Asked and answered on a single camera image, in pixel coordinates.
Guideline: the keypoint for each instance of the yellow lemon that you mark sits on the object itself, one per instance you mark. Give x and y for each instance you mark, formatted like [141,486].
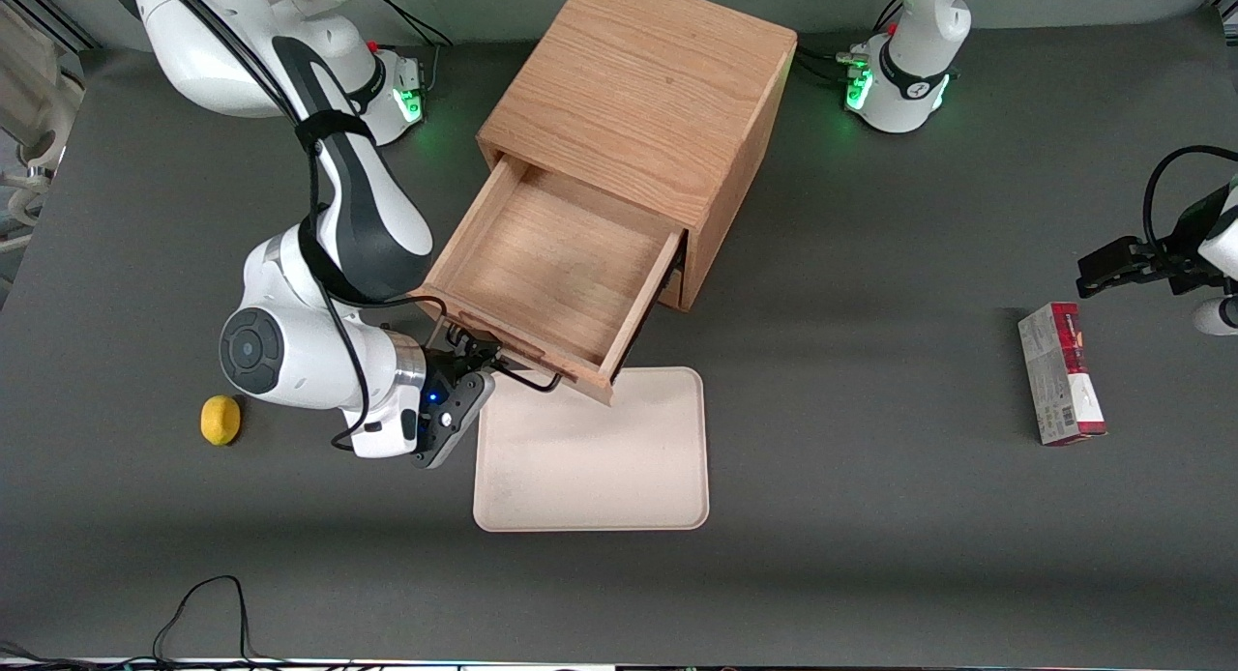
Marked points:
[221,421]

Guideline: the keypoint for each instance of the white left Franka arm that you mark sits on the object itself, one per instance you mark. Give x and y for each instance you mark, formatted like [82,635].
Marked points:
[909,81]

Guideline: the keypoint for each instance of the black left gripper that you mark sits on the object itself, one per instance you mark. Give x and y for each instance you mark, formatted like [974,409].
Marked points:
[1181,252]

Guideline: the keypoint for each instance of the oak wooden drawer cabinet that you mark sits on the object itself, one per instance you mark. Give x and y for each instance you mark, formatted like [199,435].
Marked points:
[658,91]

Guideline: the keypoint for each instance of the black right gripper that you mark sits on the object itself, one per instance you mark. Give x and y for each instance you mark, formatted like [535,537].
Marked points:
[447,367]

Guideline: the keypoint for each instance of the cream rectangular plastic tray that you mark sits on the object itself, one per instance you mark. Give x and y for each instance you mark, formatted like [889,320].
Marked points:
[590,458]

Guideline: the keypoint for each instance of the white metal frame equipment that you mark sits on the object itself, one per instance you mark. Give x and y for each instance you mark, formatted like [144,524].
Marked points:
[39,110]

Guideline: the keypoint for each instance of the red and grey carton box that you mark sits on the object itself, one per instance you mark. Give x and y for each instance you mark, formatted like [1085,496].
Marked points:
[1059,381]

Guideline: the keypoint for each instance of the dark aluminium frame rail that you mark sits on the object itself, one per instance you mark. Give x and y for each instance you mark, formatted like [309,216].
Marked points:
[63,18]

